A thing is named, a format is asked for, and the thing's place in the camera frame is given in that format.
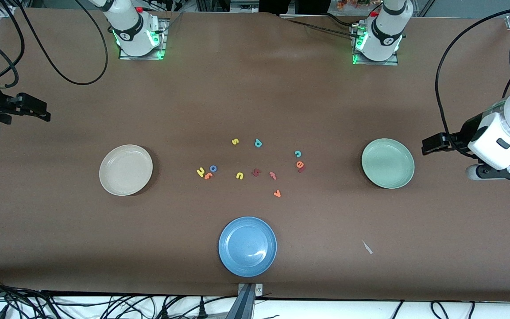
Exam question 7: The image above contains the black cable to arm base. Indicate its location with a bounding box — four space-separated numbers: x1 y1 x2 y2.
282 16 362 40

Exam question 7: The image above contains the green round plate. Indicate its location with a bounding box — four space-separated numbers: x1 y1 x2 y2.
361 138 415 190

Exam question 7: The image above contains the blue round plate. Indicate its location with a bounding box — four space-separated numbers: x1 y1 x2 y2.
218 216 278 278

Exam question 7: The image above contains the grey metal mount bracket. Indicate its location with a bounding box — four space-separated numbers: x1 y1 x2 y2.
237 284 263 319

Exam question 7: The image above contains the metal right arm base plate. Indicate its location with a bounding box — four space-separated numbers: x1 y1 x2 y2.
119 18 168 60

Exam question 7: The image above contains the beige round plate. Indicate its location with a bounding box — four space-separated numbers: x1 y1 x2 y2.
99 144 154 196

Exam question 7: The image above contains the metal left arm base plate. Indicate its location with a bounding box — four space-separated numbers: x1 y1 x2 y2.
352 24 399 66

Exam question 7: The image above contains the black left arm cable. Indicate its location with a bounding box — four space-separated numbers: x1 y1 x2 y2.
435 7 510 158

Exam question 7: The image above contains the long black right arm cable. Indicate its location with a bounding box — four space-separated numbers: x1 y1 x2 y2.
14 0 108 86

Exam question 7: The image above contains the brown table cover sheet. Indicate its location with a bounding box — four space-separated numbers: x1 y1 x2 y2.
0 8 510 303

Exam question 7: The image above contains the short black right arm cable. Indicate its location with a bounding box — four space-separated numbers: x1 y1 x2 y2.
0 0 25 89

